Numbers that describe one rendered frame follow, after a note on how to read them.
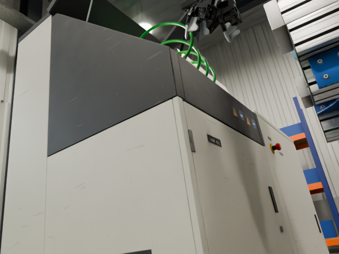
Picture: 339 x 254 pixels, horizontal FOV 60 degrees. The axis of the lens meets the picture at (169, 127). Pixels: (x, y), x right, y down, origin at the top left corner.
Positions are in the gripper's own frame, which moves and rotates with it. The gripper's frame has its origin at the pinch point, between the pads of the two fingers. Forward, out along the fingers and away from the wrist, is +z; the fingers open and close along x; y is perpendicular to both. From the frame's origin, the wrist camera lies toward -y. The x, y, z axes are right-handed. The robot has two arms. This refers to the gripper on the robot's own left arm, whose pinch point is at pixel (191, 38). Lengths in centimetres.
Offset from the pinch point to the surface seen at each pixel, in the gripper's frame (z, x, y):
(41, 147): 52, -54, -12
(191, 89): 15.1, -32.5, 33.9
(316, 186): 193, 477, -33
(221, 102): 19.2, -12.0, 31.6
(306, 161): 194, 617, -101
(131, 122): 28, -46, 26
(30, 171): 61, -57, -12
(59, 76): 26, -45, -21
